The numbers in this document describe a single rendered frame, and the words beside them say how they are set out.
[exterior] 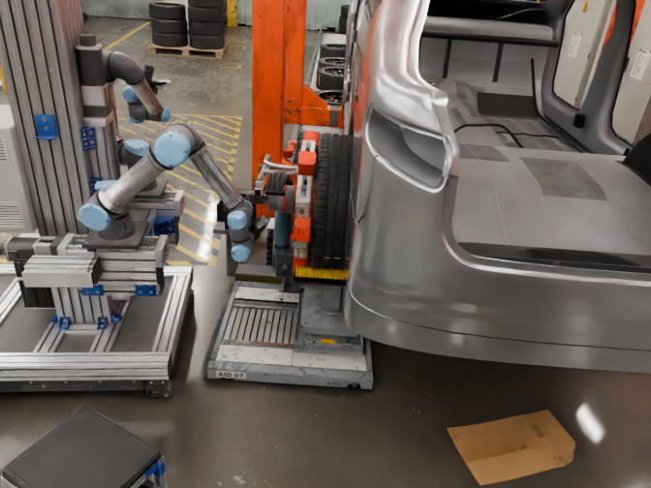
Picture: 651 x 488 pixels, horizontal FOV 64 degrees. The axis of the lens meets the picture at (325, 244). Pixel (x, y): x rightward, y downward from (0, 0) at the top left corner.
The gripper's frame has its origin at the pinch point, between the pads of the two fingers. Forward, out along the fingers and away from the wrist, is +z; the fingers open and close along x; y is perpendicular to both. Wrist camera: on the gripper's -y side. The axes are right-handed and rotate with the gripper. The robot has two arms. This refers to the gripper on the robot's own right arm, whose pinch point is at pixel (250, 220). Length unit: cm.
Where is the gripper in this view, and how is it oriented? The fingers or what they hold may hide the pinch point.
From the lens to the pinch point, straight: 241.1
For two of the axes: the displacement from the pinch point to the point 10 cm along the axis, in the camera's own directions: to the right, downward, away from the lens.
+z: 0.0, -4.9, 8.7
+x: -10.0, -0.6, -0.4
